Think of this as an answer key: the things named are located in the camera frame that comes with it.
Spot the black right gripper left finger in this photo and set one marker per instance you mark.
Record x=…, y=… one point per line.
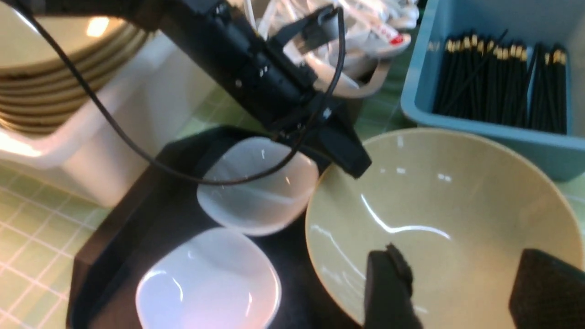
x=388, y=291

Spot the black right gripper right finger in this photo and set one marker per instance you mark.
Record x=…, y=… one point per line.
x=548, y=293

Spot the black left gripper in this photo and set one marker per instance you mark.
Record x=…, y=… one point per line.
x=260, y=76

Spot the white square dish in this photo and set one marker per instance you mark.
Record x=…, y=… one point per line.
x=219, y=279
x=265, y=206

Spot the tan noodle bowl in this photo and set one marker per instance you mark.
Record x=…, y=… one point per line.
x=460, y=208

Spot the white square dish front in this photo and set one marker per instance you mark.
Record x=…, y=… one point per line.
x=219, y=279

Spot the grey spoon bin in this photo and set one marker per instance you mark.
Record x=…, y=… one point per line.
x=370, y=84

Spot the pile of white spoons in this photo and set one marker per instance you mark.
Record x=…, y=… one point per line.
x=375, y=30

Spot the bundle of black chopsticks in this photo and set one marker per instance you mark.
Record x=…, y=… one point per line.
x=483, y=79

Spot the black serving tray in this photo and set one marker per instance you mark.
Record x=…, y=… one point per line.
x=158, y=214

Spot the blue chopstick bin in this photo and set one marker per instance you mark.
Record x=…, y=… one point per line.
x=532, y=21

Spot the large white plastic bin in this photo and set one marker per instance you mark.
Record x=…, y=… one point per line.
x=151, y=98

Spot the stack of tan bowls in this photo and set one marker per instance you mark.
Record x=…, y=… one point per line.
x=38, y=93

